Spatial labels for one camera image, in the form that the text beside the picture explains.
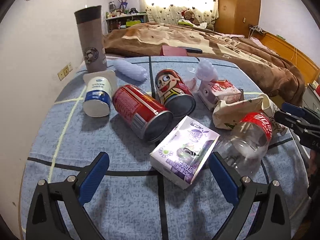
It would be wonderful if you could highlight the paper bag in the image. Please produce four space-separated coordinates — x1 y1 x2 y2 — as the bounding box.
212 94 288 135

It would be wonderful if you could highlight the white blue yogurt bottle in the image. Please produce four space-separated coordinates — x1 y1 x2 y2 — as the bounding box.
82 76 112 118

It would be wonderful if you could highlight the pink red milk carton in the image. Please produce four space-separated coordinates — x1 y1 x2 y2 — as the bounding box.
197 80 242 111

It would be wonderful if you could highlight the purple milk carton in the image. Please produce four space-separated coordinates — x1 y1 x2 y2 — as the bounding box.
150 116 220 190

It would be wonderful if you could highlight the red drink can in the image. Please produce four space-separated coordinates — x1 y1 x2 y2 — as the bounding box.
112 84 173 142

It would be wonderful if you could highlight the wooden wardrobe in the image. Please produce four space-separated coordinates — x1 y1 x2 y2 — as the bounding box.
214 0 261 37

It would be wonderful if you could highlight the clear plastic jelly cup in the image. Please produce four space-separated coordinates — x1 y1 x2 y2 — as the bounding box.
184 67 199 93

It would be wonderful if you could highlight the white foam net sleeve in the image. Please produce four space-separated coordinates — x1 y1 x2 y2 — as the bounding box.
195 59 218 82

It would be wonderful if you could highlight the wall power socket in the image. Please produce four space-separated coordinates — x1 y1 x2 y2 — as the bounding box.
57 63 73 81

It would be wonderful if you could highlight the clear plastic cola bottle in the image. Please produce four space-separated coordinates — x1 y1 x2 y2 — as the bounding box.
214 111 273 178

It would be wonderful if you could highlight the white cluttered shelf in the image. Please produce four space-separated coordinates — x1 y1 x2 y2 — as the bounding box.
104 1 148 33

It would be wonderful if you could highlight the cartoon face can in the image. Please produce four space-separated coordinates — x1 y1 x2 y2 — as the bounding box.
155 69 196 118

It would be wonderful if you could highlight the wooden headboard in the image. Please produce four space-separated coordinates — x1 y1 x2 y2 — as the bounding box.
254 33 319 84

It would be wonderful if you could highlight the pink box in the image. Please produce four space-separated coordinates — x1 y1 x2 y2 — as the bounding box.
160 45 188 56

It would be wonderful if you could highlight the grey travel tumbler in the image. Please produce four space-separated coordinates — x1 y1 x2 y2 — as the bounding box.
74 5 107 73

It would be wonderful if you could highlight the brown plush blanket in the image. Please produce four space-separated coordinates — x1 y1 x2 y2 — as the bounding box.
103 23 305 106

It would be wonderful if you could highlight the teddy bear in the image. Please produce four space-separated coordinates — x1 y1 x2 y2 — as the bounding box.
181 9 200 26

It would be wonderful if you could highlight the blue checked bed sheet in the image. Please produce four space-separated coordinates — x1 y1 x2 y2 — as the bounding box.
20 56 310 239

